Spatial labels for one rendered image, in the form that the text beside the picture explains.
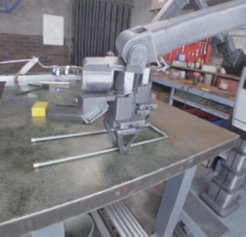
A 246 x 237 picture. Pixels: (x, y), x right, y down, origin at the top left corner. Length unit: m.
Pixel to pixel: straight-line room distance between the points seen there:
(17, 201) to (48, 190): 0.05
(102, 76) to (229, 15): 0.29
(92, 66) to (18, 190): 0.27
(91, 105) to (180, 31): 0.23
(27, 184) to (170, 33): 0.39
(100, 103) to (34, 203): 0.21
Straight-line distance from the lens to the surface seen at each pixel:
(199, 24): 0.39
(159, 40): 0.35
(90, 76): 0.34
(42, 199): 0.34
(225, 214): 1.28
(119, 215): 1.12
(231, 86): 2.45
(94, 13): 4.00
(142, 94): 0.51
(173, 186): 0.84
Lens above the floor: 1.12
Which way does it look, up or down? 20 degrees down
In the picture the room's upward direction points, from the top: 6 degrees clockwise
